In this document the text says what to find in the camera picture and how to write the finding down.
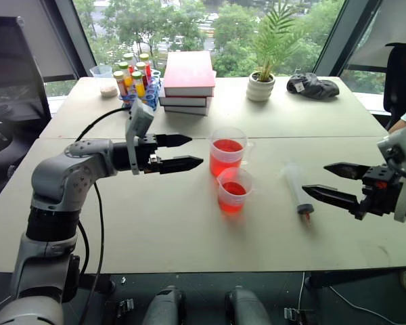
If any white capped test tube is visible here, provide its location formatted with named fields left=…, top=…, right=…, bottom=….
left=112, top=70, right=128, bottom=98

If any large red hardcover book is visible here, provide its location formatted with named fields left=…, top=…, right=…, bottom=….
left=162, top=50, right=218, bottom=98

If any black metal table bracket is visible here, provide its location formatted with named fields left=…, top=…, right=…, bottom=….
left=114, top=297, right=135, bottom=320
left=283, top=305, right=306, bottom=323

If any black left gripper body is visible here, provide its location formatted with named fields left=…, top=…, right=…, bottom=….
left=137, top=133, right=164, bottom=175

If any palm plant in white pot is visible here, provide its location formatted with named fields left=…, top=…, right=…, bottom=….
left=246, top=1, right=307, bottom=103

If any yellow capped test tube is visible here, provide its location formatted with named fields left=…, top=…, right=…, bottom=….
left=139, top=52, right=153, bottom=83
left=135, top=61, right=148, bottom=85

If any dark rounded shape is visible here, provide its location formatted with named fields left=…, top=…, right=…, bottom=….
left=143, top=285, right=187, bottom=325
left=224, top=285, right=272, bottom=325

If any thin white floor cable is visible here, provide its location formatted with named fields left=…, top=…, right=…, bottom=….
left=296, top=270, right=395, bottom=325

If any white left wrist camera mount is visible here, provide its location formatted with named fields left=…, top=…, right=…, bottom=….
left=125, top=98, right=156, bottom=176

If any blue test tube rack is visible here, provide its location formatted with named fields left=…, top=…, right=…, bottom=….
left=118, top=68, right=163, bottom=111

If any dark window frame pillar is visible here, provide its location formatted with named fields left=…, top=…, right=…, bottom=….
left=312, top=0, right=382, bottom=78
left=53, top=0, right=99, bottom=81

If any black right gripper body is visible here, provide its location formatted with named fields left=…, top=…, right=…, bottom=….
left=349, top=163, right=404, bottom=221

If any clear plastic syringe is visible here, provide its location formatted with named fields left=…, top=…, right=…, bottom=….
left=283, top=161, right=315, bottom=228

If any green capped test tube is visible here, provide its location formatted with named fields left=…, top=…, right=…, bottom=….
left=118, top=61, right=133, bottom=89
left=122, top=52, right=137, bottom=74
left=131, top=70, right=146, bottom=100

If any white round sponge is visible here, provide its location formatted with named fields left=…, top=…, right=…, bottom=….
left=99, top=85, right=119, bottom=100

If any dark grey crumpled cloth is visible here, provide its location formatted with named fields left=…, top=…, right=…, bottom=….
left=286, top=72, right=340, bottom=102

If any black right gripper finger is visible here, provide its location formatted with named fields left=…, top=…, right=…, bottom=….
left=301, top=184, right=363, bottom=213
left=323, top=162, right=371, bottom=181

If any black mesh office chair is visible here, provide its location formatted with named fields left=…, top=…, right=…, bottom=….
left=0, top=16, right=52, bottom=213

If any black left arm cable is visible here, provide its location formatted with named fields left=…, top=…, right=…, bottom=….
left=74, top=106, right=133, bottom=316

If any small clear cup red liquid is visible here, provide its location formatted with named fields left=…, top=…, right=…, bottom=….
left=216, top=167, right=255, bottom=217

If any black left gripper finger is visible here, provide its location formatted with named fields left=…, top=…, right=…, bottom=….
left=156, top=133, right=194, bottom=149
left=158, top=155, right=204, bottom=175

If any empty clear plastic beaker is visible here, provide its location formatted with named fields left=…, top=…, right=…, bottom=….
left=89, top=64, right=114, bottom=80

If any large clear cup red liquid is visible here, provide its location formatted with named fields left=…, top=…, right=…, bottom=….
left=208, top=126, right=256, bottom=178

